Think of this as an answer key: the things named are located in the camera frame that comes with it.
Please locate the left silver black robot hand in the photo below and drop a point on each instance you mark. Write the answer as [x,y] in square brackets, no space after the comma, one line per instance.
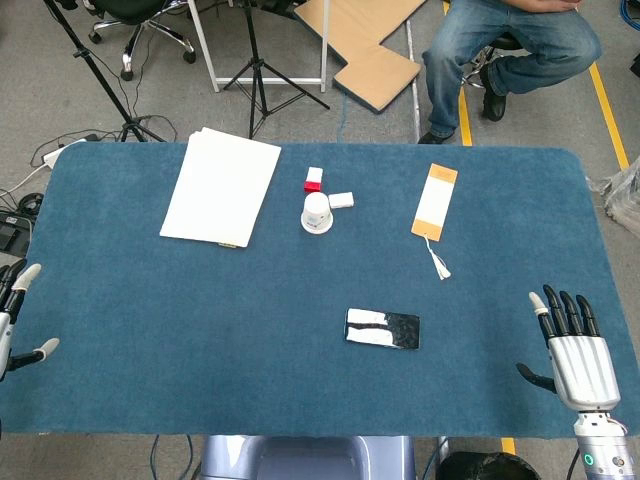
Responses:
[6,340]

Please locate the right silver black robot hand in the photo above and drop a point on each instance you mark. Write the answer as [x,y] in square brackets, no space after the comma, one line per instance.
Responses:
[582,365]

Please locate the light blue smartphone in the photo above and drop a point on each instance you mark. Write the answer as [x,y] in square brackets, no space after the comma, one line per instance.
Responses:
[382,328]

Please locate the lavender robot base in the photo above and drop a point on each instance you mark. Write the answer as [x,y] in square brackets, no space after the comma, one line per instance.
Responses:
[305,457]

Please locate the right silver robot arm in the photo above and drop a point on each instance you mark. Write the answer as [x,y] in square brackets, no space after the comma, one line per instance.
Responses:
[600,450]

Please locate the black foot pedal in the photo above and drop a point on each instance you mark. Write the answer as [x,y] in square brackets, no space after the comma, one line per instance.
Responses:
[12,232]

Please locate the black bag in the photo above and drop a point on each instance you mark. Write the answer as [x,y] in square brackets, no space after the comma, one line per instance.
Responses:
[487,467]

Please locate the clear plastic bag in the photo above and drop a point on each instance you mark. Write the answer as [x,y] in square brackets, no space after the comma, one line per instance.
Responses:
[625,197]

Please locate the white power strip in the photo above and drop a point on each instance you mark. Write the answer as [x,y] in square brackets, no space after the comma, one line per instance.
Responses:
[56,156]

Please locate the blue carpet table cover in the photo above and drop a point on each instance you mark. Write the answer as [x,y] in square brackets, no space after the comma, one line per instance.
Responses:
[200,325]

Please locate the orange white tasselled bookmark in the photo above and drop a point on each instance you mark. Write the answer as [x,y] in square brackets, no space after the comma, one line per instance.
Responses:
[435,200]

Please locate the white paper stack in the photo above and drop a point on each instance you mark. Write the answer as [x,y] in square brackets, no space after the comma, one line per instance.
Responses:
[220,187]

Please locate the black tripod stand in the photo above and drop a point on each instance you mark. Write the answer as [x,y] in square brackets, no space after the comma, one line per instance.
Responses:
[257,75]
[95,70]

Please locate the white paper cup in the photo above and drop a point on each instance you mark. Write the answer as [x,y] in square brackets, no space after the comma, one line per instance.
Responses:
[317,212]

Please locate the red and white small box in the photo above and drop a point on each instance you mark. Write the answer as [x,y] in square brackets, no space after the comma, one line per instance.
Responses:
[313,180]

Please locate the seated person in jeans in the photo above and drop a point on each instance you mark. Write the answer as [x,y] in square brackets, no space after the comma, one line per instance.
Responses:
[505,45]

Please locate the black round stool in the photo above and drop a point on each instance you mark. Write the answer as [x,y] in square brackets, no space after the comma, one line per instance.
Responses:
[502,42]

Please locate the black office chair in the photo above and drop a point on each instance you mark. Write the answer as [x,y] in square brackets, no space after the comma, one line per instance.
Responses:
[140,20]

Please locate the brown cardboard sheet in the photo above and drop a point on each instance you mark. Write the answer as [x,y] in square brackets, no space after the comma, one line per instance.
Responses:
[372,55]

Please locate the white metal frame table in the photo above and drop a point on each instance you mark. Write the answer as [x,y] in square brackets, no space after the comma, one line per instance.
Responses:
[212,70]

